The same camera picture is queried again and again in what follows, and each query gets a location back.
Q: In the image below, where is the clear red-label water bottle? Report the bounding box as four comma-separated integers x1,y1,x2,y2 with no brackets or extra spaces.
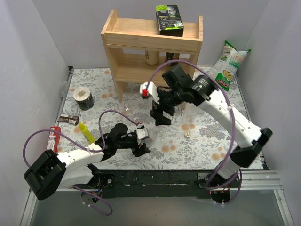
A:
142,126,162,149

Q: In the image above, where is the clear Pocari Sweat bottle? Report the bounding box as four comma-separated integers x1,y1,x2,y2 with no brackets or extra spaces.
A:
183,103,198,123

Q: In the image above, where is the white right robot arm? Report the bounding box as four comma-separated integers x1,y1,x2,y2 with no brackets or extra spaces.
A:
140,65,272,189

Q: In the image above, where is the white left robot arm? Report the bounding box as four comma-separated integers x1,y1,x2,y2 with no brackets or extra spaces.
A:
24,123,150,200

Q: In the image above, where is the small metallic bottle cap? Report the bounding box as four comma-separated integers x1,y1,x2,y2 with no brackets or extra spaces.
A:
184,131,191,138

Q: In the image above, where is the yellow-green glue bottle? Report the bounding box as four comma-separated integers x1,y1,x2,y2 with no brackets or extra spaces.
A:
79,123,96,144

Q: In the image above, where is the cream bottle on shelf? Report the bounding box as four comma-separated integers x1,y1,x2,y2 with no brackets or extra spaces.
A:
145,50,159,65

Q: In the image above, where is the dark jar on shelf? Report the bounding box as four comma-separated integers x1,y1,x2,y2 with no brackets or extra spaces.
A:
165,52,180,62

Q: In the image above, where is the floral patterned table mat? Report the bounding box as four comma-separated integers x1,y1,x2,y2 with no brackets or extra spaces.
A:
62,68,230,170

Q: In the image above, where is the light wooden shelf unit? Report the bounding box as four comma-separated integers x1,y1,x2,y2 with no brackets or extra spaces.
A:
101,10,203,102

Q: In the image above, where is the brown chocolate bar wrapper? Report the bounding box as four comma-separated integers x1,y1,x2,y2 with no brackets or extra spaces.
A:
57,114,79,126

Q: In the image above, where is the tape roll with black band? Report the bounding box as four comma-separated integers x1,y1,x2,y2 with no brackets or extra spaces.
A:
73,87,94,111

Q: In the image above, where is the green chips bag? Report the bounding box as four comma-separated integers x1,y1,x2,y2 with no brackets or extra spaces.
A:
208,40,252,91

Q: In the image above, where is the red rectangular box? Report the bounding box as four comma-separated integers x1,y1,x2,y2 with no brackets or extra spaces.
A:
47,126,61,153

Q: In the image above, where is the black green product box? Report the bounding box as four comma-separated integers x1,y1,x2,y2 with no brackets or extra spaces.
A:
156,5,184,37

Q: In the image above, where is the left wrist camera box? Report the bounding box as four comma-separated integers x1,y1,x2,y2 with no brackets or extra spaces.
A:
135,124,149,143

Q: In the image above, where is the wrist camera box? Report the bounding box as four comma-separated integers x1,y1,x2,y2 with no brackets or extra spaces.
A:
135,124,149,143
139,81,160,104

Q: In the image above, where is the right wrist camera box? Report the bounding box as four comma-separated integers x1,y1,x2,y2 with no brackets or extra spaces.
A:
139,81,160,104

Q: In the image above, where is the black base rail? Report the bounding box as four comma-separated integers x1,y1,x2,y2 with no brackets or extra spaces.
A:
75,169,243,201

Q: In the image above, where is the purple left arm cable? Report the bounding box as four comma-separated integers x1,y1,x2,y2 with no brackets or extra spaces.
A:
23,110,142,216

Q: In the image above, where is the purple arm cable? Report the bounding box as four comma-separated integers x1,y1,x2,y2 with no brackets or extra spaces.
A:
142,59,243,204
23,110,142,216

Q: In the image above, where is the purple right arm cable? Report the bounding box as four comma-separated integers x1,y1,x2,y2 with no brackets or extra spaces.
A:
142,59,243,204

